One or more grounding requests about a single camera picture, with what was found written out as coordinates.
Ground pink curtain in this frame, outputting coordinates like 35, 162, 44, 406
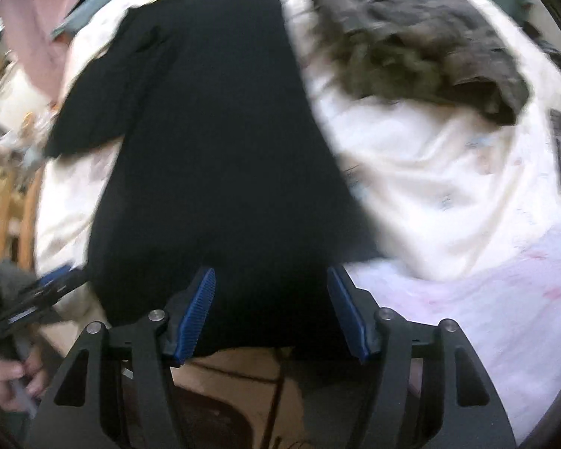
0, 0, 95, 104

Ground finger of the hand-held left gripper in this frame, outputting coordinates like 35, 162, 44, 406
13, 264, 91, 315
0, 296, 72, 349

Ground pink floral bed sheet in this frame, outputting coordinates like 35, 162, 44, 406
345, 219, 561, 446

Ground cream bear print duvet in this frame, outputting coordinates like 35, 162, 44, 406
35, 0, 561, 333

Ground black pants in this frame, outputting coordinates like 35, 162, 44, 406
44, 0, 385, 357

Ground camouflage pants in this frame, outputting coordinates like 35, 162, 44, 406
303, 0, 530, 127

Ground dark clothes pile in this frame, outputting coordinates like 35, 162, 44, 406
527, 22, 561, 86

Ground person's left hand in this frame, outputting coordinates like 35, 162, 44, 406
0, 343, 51, 415

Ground yellow wooden rack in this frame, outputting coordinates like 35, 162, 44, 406
0, 164, 44, 268

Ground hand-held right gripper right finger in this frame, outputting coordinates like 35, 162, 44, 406
326, 264, 518, 449

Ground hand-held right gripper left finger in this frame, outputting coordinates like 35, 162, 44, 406
25, 266, 217, 449

